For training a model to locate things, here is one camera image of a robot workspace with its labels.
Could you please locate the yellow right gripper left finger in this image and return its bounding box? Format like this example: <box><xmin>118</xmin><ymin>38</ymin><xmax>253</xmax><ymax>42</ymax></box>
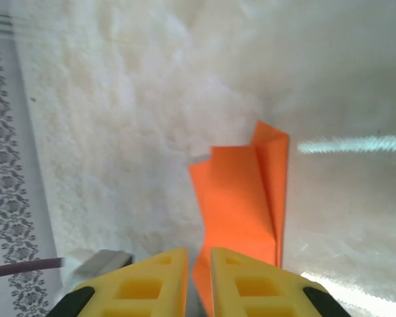
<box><xmin>46</xmin><ymin>247</ymin><xmax>189</xmax><ymax>317</ymax></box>

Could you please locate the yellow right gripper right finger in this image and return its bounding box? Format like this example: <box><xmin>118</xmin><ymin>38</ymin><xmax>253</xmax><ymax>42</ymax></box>
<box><xmin>211</xmin><ymin>246</ymin><xmax>347</xmax><ymax>317</ymax></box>

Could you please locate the orange paper sheet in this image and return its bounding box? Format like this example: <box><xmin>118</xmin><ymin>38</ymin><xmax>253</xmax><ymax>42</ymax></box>
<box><xmin>187</xmin><ymin>119</ymin><xmax>290</xmax><ymax>317</ymax></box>

